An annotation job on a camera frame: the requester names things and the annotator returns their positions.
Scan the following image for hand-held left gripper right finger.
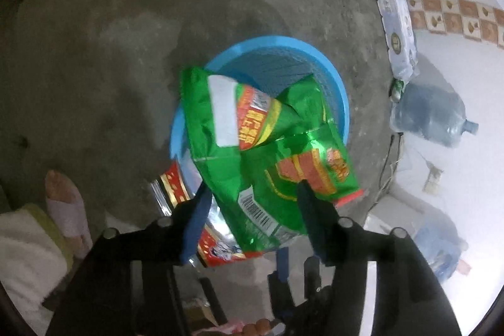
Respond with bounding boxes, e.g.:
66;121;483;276
296;180;463;336

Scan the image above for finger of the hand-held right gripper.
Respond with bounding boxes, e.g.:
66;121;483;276
275;246;292;283
303;256;321;297

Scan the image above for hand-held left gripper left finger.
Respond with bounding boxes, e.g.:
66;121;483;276
45;184;213;336

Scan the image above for red foil snack wrapper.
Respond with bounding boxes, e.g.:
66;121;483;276
150;163;264;269

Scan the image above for green snack bag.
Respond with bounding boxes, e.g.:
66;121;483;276
179;66;365;254

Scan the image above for blue plastic basket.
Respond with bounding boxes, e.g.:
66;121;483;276
169;36;351;203

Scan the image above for person's right hand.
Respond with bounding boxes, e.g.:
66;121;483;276
240;318;274;336

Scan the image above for large water jug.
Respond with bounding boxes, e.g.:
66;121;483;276
413;216;471;282
390;82;480;148

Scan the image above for pale pink slipper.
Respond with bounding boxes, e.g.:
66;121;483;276
46;190;94;260

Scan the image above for person's foot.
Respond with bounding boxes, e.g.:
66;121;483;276
44;170;79;203

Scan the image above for small green bottle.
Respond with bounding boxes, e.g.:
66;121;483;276
390;78;406;102

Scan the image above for tile patterned column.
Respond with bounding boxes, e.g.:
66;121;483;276
405;0;504;47

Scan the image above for black cable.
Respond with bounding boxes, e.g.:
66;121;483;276
370;133;406;219

